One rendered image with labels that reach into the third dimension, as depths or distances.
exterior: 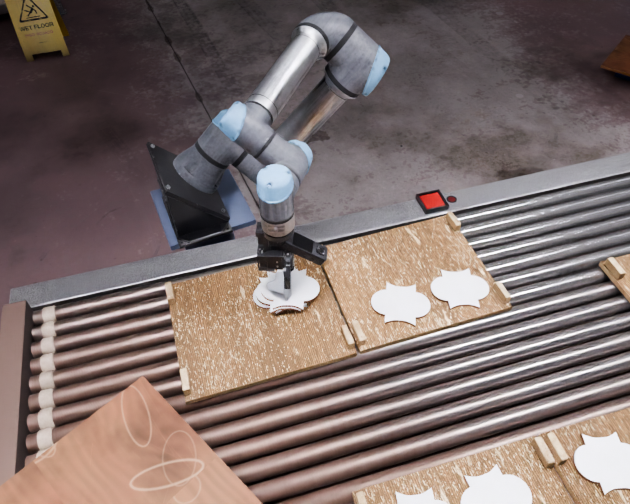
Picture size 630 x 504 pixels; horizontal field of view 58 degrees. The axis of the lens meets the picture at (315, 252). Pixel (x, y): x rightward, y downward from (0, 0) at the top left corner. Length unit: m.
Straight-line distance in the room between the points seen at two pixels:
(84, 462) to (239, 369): 0.38
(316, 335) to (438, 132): 2.39
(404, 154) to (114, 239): 1.68
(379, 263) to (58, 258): 1.95
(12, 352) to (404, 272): 0.99
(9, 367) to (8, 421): 0.14
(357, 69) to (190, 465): 0.99
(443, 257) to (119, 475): 0.95
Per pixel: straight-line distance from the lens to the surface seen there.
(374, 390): 1.34
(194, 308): 1.48
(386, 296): 1.46
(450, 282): 1.51
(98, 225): 3.19
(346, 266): 1.53
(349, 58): 1.49
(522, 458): 1.32
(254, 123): 1.25
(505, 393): 1.39
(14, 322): 1.60
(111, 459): 1.21
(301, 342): 1.39
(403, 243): 1.60
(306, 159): 1.28
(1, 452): 1.42
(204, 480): 1.15
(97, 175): 3.50
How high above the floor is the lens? 2.10
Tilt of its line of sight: 48 degrees down
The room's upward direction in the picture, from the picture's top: 2 degrees counter-clockwise
